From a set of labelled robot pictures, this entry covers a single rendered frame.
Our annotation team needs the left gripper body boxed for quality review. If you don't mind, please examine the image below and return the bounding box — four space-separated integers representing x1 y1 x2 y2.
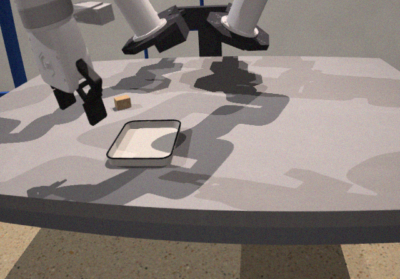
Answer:
24 11 94 93

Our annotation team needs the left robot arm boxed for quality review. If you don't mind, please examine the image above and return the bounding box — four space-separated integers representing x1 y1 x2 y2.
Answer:
14 0 268 38

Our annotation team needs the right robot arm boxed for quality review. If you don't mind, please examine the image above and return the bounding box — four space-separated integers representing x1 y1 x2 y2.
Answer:
114 0 167 42

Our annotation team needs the brown wooden block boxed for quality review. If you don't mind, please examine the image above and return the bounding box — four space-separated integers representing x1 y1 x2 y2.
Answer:
114 95 131 110

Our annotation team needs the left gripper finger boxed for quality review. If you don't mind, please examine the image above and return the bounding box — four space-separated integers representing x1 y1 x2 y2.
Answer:
50 86 76 110
76 59 108 126

